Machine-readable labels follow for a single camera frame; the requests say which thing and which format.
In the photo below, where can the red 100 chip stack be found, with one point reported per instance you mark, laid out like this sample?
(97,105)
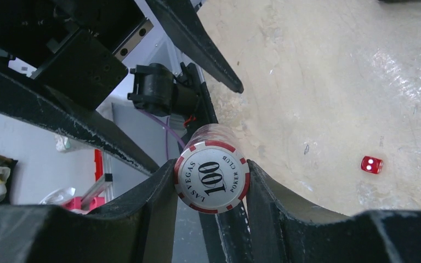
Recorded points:
(212,175)

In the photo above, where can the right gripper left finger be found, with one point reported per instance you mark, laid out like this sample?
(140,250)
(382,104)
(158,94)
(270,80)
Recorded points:
(137,226)

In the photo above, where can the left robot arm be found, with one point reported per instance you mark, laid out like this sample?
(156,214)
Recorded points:
(156,89)

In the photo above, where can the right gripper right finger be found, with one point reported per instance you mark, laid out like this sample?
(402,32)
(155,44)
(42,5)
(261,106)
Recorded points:
(285,227)

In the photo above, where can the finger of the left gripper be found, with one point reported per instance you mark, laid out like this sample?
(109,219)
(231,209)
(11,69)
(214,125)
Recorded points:
(183,26)

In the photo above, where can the lone red die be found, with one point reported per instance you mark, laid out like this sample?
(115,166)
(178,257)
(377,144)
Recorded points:
(371,164)

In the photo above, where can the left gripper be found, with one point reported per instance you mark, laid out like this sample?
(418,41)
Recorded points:
(76,49)

